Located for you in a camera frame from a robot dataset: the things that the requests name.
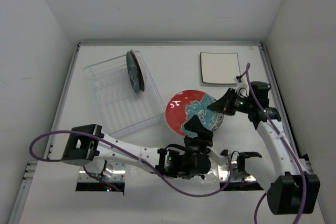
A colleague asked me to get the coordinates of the dark blue round plate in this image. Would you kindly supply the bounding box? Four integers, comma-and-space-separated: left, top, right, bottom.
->
126, 50, 143, 94

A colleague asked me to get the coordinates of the metal base plate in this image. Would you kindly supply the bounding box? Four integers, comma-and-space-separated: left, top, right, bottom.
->
77, 162, 126, 183
217, 161, 257, 183

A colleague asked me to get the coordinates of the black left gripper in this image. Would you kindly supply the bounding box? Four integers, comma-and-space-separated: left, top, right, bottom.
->
182, 114, 214, 156

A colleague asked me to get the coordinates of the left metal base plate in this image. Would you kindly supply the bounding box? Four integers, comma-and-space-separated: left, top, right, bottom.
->
77, 162, 126, 183

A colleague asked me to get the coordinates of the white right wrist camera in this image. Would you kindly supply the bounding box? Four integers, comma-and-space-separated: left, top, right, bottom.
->
234, 76, 248, 93

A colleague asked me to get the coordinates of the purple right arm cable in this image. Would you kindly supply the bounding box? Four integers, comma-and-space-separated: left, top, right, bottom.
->
240, 62, 308, 224

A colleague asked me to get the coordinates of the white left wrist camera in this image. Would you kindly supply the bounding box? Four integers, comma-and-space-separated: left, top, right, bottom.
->
207, 146, 230, 167

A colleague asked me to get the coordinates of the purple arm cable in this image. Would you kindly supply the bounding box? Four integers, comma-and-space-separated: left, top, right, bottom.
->
240, 62, 308, 224
29, 131, 233, 198

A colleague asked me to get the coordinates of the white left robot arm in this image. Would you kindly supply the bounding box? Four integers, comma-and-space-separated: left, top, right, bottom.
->
61, 116, 213, 179

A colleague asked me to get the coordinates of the white square plate black rim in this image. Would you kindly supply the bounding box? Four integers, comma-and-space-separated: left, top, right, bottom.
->
201, 80, 237, 88

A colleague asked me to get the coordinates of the grey speckled round plate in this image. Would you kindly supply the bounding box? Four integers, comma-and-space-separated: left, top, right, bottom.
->
210, 112, 224, 131

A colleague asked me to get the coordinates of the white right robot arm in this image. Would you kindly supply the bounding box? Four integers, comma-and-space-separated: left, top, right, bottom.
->
207, 81, 320, 215

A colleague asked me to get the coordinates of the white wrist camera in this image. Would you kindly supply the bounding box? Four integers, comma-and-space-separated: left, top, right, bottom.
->
207, 146, 230, 167
234, 76, 248, 93

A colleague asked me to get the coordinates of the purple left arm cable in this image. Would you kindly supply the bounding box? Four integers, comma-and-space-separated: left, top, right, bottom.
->
29, 131, 233, 198

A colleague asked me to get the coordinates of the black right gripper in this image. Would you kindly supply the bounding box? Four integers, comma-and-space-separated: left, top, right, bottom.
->
208, 88, 254, 116

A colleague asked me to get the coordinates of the clear plastic dish rack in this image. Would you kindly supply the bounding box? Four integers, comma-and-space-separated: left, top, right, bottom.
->
83, 50, 164, 138

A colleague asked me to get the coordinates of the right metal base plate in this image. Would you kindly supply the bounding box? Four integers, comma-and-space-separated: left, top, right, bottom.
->
217, 161, 257, 183

